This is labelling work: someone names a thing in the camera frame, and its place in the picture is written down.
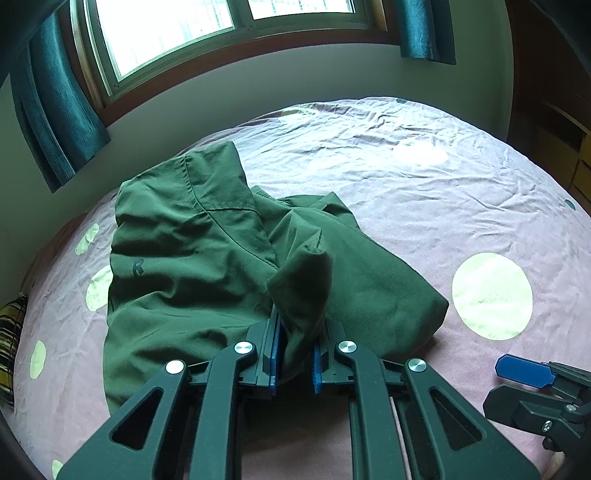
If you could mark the wooden cabinet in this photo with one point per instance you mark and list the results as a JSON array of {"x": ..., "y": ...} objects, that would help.
[{"x": 554, "y": 115}]

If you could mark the purple dotted bed sheet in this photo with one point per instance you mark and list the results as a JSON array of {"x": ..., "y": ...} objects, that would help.
[{"x": 369, "y": 184}]

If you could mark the striped yellow black pillow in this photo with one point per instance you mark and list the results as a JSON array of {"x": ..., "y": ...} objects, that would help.
[{"x": 9, "y": 341}]

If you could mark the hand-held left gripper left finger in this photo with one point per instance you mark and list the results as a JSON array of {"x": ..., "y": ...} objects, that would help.
[{"x": 273, "y": 360}]

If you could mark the green bomber jacket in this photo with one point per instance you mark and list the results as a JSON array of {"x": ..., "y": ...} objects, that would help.
[{"x": 184, "y": 258}]

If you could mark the teal curtain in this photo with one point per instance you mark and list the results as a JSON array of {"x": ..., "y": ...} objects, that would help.
[
  {"x": 425, "y": 27},
  {"x": 55, "y": 106}
]

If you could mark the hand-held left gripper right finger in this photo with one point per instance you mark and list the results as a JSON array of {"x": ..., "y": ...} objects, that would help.
[{"x": 317, "y": 369}]

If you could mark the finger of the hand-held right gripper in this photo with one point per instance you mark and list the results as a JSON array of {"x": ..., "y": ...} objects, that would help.
[
  {"x": 521, "y": 370},
  {"x": 508, "y": 406}
]

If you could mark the wooden framed window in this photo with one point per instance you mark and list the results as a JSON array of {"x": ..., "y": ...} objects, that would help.
[{"x": 161, "y": 32}]

